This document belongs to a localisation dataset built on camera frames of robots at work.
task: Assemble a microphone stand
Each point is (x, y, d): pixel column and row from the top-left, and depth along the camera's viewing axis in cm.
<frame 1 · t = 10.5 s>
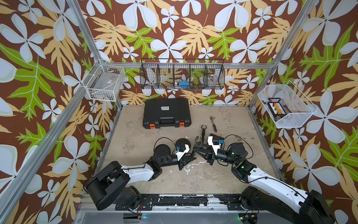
left hand: (195, 154, 75), fingers closed
right hand: (195, 148, 68), fingers closed
black plastic tool case: (164, 112, 110), point 7 cm above the table
red handled ratchet wrench: (211, 117, 113), point 2 cm above the table

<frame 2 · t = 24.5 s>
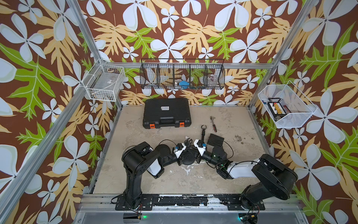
left hand: (189, 149, 87), fingers closed
right hand: (187, 147, 82), fingers closed
the named things where they were.

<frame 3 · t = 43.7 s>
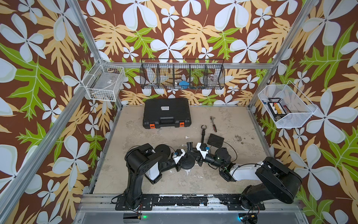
left hand: (188, 154, 87), fingers closed
right hand: (188, 150, 79), fingers closed
the named things where they were.

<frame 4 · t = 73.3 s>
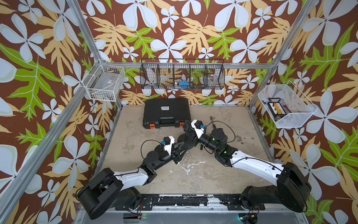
left hand: (185, 144, 74), fingers open
right hand: (185, 127, 74), fingers closed
the named things where they were.

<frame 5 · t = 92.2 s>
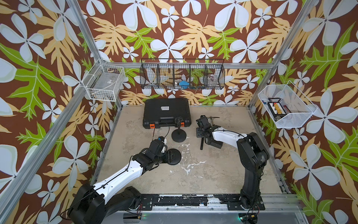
left hand: (172, 153, 83), fingers open
right hand: (199, 130, 100), fingers open
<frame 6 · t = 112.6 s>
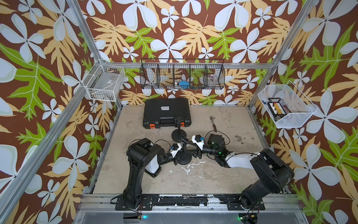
left hand: (185, 150, 89), fingers closed
right hand: (186, 145, 83), fingers open
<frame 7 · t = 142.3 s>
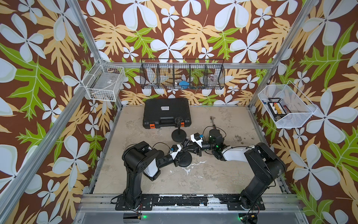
left hand: (186, 151, 87), fingers closed
right hand: (184, 147, 81), fingers closed
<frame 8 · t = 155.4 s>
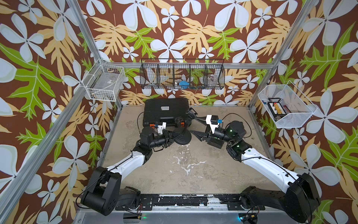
left hand: (181, 133, 76), fingers closed
right hand: (193, 124, 66), fingers open
